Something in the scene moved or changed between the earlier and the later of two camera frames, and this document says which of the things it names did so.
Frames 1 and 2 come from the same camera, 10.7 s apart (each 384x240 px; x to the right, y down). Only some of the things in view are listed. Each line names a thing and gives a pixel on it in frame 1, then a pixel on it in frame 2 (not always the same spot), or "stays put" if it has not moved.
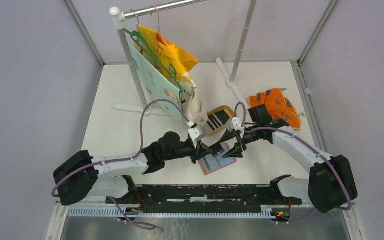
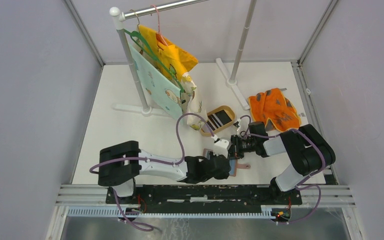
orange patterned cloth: (279, 106) stays put
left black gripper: (199, 152) → (224, 175)
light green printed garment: (157, 84) stays put
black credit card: (223, 116) stays put
